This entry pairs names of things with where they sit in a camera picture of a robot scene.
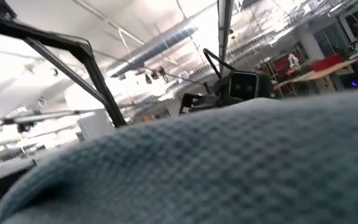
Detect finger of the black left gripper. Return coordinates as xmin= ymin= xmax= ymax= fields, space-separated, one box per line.
xmin=178 ymin=92 xmax=213 ymax=114

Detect light blue jeans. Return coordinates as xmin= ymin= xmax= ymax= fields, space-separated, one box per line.
xmin=0 ymin=86 xmax=358 ymax=224

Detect background red bin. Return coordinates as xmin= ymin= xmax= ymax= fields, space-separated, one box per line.
xmin=311 ymin=54 xmax=344 ymax=73

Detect background wooden table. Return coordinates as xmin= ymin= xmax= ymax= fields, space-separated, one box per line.
xmin=273 ymin=55 xmax=358 ymax=94

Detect white cabinet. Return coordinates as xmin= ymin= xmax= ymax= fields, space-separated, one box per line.
xmin=75 ymin=108 xmax=117 ymax=141

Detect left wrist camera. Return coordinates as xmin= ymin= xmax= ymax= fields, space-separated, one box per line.
xmin=227 ymin=70 xmax=260 ymax=103

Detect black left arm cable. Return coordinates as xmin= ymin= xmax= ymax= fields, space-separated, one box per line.
xmin=202 ymin=48 xmax=237 ymax=80

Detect ribbed ceiling air duct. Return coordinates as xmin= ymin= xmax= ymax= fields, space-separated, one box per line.
xmin=110 ymin=26 xmax=199 ymax=78

